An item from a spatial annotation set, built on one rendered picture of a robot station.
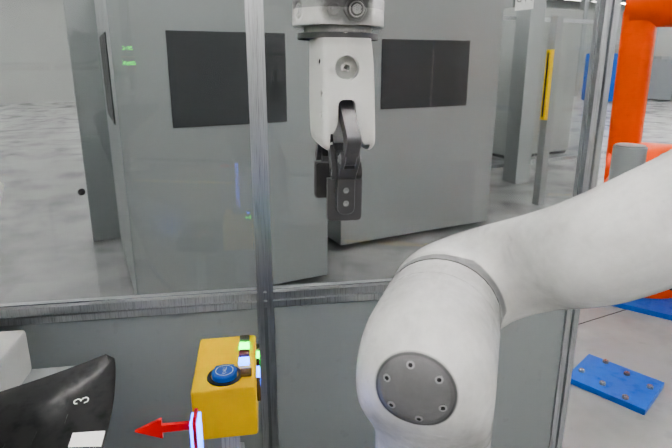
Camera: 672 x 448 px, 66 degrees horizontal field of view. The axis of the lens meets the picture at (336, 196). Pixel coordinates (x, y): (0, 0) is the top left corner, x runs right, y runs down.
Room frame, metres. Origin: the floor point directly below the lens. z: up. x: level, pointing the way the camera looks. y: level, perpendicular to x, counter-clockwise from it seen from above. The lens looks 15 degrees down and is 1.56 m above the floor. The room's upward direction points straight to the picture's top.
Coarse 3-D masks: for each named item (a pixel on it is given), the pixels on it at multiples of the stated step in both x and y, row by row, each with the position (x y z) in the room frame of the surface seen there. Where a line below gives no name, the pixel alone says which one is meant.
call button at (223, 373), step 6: (216, 366) 0.74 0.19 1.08; (222, 366) 0.74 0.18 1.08; (228, 366) 0.74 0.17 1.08; (234, 366) 0.74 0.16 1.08; (216, 372) 0.72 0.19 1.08; (222, 372) 0.72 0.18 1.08; (228, 372) 0.72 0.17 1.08; (234, 372) 0.72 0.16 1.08; (216, 378) 0.71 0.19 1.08; (222, 378) 0.71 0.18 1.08; (228, 378) 0.71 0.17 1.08; (234, 378) 0.72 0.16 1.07
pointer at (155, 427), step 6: (156, 420) 0.47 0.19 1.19; (144, 426) 0.47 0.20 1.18; (150, 426) 0.47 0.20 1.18; (156, 426) 0.47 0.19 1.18; (162, 426) 0.47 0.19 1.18; (168, 426) 0.47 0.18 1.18; (174, 426) 0.47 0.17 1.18; (180, 426) 0.47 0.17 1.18; (186, 426) 0.47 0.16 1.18; (138, 432) 0.46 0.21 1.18; (144, 432) 0.47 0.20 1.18; (150, 432) 0.47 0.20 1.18; (156, 432) 0.47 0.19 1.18; (162, 432) 0.47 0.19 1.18; (162, 438) 0.47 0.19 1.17
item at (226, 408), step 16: (208, 352) 0.79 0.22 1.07; (224, 352) 0.79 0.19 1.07; (208, 368) 0.75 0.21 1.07; (240, 368) 0.75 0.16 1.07; (192, 384) 0.71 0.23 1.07; (208, 384) 0.70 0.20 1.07; (224, 384) 0.70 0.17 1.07; (240, 384) 0.70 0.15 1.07; (256, 384) 0.72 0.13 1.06; (192, 400) 0.68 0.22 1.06; (208, 400) 0.69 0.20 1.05; (224, 400) 0.69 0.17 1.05; (240, 400) 0.69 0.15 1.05; (256, 400) 0.70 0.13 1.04; (208, 416) 0.69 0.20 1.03; (224, 416) 0.69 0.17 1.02; (240, 416) 0.69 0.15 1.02; (256, 416) 0.70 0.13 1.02; (208, 432) 0.69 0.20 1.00; (224, 432) 0.69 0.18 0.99; (240, 432) 0.69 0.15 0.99; (256, 432) 0.70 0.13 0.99
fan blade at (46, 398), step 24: (96, 360) 0.55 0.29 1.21; (24, 384) 0.52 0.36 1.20; (48, 384) 0.51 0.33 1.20; (72, 384) 0.51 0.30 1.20; (96, 384) 0.51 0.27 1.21; (0, 408) 0.48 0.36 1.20; (24, 408) 0.48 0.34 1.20; (48, 408) 0.48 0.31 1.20; (96, 408) 0.48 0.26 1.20; (0, 432) 0.45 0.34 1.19; (24, 432) 0.45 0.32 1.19; (48, 432) 0.45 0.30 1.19; (72, 432) 0.45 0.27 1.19
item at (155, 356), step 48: (48, 336) 1.11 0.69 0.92; (96, 336) 1.12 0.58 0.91; (144, 336) 1.14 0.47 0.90; (192, 336) 1.16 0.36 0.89; (288, 336) 1.19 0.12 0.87; (336, 336) 1.21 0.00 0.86; (528, 336) 1.30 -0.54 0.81; (144, 384) 1.14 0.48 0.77; (288, 384) 1.19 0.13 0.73; (336, 384) 1.21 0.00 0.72; (528, 384) 1.30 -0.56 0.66; (288, 432) 1.19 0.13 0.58; (336, 432) 1.21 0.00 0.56; (528, 432) 1.30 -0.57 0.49
